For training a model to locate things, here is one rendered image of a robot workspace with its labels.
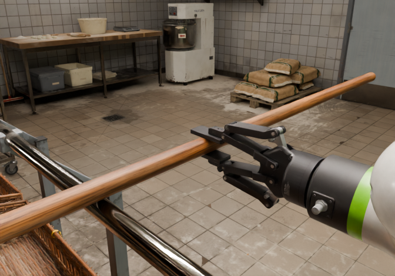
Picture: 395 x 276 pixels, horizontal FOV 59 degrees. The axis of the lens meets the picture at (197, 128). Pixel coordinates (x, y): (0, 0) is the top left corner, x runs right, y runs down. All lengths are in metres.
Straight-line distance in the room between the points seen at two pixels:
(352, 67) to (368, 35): 0.47
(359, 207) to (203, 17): 5.80
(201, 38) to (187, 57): 0.47
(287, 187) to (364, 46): 4.92
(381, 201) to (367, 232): 0.14
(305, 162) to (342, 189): 0.06
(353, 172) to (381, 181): 0.14
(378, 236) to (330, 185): 0.07
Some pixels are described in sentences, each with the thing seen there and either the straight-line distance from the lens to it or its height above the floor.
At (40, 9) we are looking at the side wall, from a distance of 5.76.
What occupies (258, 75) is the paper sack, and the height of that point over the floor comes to 0.43.
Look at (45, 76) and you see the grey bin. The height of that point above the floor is 0.43.
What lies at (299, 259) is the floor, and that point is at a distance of 2.24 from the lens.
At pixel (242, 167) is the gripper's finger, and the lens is 0.57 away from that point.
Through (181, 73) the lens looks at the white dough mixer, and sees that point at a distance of 5.93.
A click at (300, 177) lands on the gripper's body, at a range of 0.48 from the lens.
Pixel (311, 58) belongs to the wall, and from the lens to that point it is 5.73.
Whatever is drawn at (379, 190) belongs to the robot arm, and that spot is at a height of 1.28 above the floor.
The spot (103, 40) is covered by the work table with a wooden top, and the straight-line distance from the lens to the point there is 5.23.
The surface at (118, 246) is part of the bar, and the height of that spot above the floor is 0.77.
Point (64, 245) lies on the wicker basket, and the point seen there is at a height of 0.72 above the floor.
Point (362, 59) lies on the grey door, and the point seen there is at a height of 0.62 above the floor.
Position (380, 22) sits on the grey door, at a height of 1.11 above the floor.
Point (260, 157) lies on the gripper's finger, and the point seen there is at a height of 1.21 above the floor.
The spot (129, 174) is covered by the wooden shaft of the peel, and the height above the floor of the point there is 1.20.
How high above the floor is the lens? 1.43
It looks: 21 degrees down
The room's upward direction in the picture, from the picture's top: straight up
